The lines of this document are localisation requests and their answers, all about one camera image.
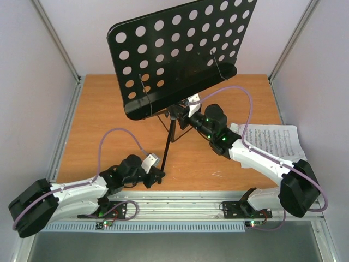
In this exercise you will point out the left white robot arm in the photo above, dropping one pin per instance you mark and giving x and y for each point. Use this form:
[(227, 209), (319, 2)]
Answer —
[(44, 202)]

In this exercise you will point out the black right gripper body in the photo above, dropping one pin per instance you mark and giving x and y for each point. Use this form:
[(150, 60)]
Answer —
[(181, 115)]

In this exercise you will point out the black tripod music stand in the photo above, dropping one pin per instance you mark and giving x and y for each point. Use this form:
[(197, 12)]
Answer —
[(162, 58)]

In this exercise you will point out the sheet music page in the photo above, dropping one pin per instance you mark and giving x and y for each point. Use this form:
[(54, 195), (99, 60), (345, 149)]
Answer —
[(278, 140)]

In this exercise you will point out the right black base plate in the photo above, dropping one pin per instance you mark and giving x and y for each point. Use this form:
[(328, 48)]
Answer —
[(234, 208)]

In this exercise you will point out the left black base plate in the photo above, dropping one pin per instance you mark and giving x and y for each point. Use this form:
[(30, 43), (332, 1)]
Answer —
[(110, 209)]

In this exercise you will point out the grey slotted cable duct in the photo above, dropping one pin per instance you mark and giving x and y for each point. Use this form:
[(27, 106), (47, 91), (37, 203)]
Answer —
[(146, 227)]

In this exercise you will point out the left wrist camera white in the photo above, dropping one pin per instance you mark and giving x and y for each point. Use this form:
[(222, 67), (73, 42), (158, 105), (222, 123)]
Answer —
[(150, 161)]

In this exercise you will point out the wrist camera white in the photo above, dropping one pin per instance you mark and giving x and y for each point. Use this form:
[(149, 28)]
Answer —
[(150, 161), (193, 102)]

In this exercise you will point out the aluminium front rail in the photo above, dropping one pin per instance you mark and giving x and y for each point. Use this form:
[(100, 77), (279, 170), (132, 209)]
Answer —
[(159, 206)]

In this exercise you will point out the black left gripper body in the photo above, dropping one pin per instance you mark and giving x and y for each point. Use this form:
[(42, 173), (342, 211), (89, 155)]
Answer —
[(148, 182)]

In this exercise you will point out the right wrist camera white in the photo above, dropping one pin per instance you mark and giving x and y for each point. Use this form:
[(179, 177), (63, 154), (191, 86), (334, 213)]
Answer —
[(193, 102)]

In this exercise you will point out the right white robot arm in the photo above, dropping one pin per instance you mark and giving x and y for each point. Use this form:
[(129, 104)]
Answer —
[(296, 185)]

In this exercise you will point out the aluminium frame rail left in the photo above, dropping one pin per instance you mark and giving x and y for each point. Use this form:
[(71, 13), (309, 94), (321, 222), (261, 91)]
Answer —
[(69, 103)]

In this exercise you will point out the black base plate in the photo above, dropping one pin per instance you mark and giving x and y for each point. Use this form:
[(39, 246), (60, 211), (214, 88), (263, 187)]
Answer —
[(110, 209), (234, 208)]

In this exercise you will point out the aluminium frame rail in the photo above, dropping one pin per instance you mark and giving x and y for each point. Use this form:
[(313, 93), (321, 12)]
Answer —
[(299, 28), (69, 103)]

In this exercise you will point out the aluminium frame rail right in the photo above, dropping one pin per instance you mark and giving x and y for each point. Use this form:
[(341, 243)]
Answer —
[(299, 28)]

